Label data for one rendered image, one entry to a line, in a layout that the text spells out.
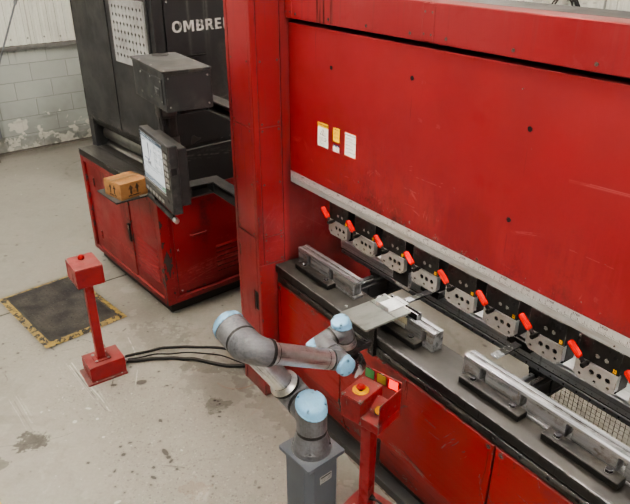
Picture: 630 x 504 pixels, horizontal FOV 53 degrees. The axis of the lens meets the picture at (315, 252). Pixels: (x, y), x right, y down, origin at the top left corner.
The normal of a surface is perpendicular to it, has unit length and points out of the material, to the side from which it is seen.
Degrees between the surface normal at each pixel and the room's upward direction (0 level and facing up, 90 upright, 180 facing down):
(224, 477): 0
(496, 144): 90
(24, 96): 90
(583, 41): 90
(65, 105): 90
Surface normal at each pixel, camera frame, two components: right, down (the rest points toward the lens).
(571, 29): -0.82, 0.25
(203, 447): 0.00, -0.89
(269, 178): 0.58, 0.36
